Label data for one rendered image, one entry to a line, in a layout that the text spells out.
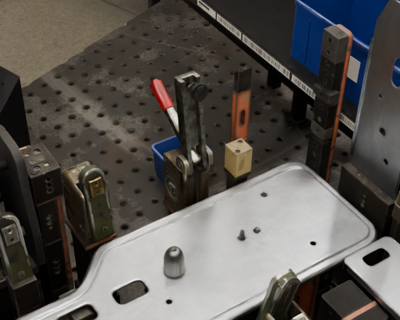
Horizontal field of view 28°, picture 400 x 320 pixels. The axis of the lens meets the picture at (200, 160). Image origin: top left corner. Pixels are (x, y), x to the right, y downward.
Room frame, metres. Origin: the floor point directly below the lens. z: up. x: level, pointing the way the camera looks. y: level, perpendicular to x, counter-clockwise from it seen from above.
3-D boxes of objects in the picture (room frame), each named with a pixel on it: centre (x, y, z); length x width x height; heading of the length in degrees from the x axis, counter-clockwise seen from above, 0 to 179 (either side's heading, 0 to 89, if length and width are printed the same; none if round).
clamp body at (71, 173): (0.93, 0.18, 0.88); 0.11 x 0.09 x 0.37; 34
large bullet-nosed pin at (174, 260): (0.80, 0.04, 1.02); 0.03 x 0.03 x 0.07
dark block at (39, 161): (0.91, 0.25, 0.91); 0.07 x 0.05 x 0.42; 34
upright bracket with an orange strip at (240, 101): (1.05, -0.07, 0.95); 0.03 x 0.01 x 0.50; 124
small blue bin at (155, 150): (1.32, 0.04, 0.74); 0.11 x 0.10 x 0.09; 124
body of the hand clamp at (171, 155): (1.00, 0.02, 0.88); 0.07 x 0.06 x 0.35; 34
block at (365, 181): (1.00, -0.29, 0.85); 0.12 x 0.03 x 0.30; 34
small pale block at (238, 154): (1.01, -0.06, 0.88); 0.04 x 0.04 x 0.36; 34
